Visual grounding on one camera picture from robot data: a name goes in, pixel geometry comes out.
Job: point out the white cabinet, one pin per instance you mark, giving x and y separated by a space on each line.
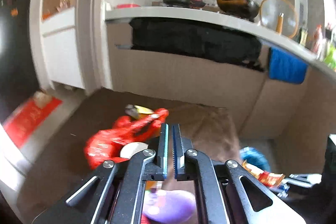
52 29

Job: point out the black wok orange handle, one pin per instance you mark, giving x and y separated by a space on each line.
245 9

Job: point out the red patterned bottle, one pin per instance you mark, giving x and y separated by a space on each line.
317 38

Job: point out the glass lid orange rim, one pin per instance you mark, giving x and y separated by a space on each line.
279 16

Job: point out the red doormat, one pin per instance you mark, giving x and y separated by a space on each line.
24 121

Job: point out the black cloth under counter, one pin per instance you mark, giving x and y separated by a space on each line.
197 39

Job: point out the black refrigerator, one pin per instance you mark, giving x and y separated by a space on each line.
18 77

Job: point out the red small snack packet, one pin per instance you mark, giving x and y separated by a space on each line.
268 179

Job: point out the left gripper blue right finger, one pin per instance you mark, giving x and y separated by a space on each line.
178 152

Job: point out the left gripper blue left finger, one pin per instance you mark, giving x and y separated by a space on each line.
162 151

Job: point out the yellow white wrapper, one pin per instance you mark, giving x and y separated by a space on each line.
137 112

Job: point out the purple white wrapper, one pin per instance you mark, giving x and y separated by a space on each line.
169 206

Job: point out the red foil snack bag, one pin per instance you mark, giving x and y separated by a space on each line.
107 144

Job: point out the grey kitchen counter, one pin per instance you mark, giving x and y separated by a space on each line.
272 37

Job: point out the blue towel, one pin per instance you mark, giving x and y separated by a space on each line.
283 66

